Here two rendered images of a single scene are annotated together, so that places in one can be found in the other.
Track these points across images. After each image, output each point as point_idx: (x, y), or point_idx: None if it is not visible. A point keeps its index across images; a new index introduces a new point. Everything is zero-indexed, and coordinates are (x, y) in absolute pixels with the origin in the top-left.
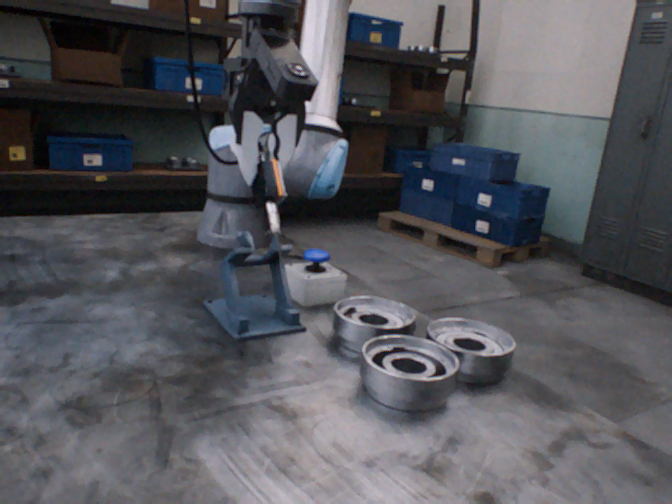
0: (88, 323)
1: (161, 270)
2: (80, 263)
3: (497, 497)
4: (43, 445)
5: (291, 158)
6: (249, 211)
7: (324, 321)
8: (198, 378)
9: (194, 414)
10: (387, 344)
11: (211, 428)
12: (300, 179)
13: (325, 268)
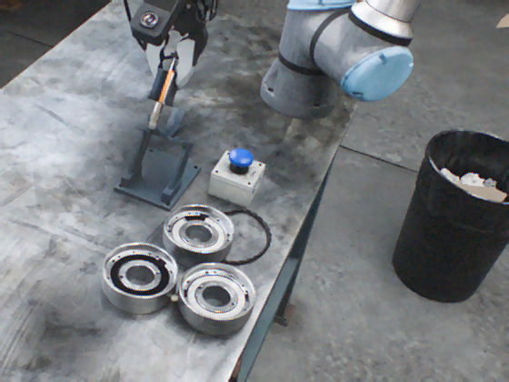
0: (65, 125)
1: (178, 103)
2: (140, 69)
3: (49, 366)
4: None
5: (189, 74)
6: (298, 79)
7: None
8: (52, 199)
9: (14, 217)
10: (159, 254)
11: (7, 229)
12: (334, 72)
13: (244, 172)
